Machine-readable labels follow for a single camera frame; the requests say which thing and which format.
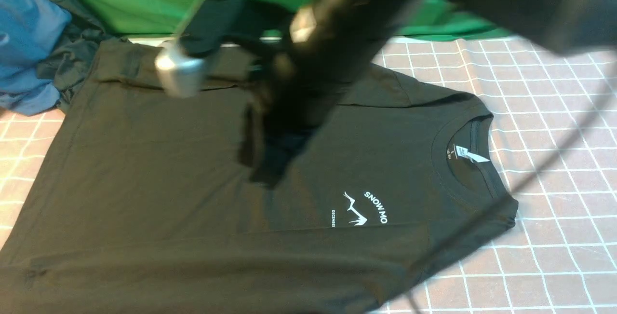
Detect blue garment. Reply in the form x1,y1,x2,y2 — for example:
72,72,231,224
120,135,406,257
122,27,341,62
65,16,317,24
0,0,71,116

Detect pink checkered tablecloth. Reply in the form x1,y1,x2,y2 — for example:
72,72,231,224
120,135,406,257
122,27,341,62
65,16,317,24
0,37,617,314

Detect gray long-sleeved shirt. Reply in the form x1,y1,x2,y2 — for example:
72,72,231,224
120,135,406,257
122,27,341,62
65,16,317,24
1,41,518,314

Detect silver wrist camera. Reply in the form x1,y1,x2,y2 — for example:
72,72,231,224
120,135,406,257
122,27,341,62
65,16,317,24
154,40,209,98

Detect dark navy crumpled garment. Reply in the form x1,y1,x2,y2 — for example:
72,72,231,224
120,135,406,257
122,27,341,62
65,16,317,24
37,0,123,113

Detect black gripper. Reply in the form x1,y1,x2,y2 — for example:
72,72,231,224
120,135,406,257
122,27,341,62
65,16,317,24
239,54,338,189

